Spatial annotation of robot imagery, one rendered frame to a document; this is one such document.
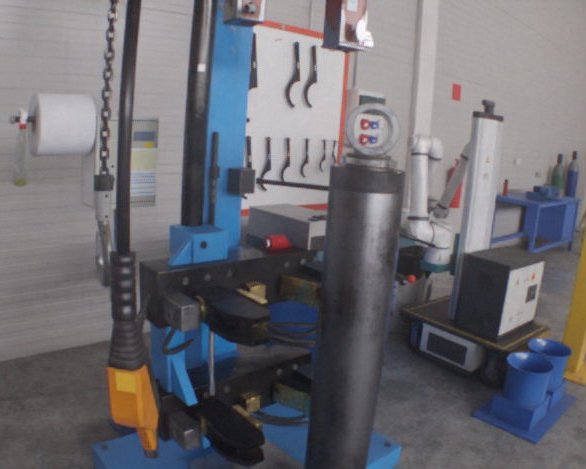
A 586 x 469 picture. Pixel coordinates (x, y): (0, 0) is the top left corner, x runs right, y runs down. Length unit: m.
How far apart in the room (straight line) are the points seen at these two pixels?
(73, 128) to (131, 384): 1.43
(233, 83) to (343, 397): 1.23
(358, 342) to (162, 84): 2.62
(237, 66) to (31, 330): 2.32
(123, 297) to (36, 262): 2.66
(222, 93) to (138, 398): 1.36
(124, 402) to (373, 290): 0.79
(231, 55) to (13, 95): 1.69
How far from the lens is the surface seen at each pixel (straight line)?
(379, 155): 1.43
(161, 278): 1.72
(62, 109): 2.16
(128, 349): 0.88
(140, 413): 0.93
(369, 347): 1.50
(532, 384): 3.05
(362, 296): 1.43
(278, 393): 2.19
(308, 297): 1.96
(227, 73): 2.02
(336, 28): 1.79
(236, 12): 1.60
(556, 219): 8.36
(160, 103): 3.66
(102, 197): 0.95
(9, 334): 3.60
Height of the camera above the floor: 1.58
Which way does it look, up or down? 12 degrees down
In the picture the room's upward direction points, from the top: 4 degrees clockwise
